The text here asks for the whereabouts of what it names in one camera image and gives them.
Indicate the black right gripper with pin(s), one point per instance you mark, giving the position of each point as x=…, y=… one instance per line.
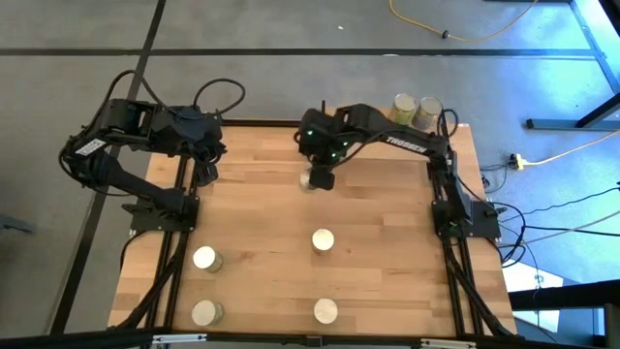
x=319, y=157

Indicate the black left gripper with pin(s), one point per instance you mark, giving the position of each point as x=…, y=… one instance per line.
x=210, y=152

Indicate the orange pineapple can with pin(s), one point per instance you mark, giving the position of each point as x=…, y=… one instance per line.
x=305, y=181
x=323, y=241

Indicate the yellow-green labelled can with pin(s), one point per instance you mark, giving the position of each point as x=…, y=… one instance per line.
x=402, y=110

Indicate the green labelled tin can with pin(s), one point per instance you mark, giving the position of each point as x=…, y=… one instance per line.
x=207, y=312
x=207, y=258

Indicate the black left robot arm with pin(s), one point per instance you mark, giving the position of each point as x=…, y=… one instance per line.
x=126, y=181

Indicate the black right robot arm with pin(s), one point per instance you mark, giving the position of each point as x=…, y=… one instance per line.
x=378, y=128

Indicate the green pears can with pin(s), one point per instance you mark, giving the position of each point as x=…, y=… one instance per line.
x=325, y=310

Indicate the grey stand foot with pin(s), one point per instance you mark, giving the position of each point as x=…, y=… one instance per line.
x=14, y=224

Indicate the black floor stand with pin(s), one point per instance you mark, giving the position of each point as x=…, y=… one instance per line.
x=571, y=124

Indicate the black metal beam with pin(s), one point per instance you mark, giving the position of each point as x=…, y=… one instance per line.
x=567, y=295

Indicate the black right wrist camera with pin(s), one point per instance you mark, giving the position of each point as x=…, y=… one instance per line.
x=323, y=179

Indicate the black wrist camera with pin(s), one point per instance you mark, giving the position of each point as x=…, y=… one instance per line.
x=323, y=179
x=206, y=175

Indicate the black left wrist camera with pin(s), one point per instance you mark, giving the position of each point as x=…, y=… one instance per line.
x=206, y=175

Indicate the black aluminium rig frame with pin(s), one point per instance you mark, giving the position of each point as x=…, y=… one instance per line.
x=261, y=123

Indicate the black table-level camera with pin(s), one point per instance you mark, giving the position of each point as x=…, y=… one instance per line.
x=314, y=340

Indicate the silver aluminium bracket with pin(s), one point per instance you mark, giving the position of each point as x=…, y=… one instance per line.
x=448, y=343
x=179, y=338

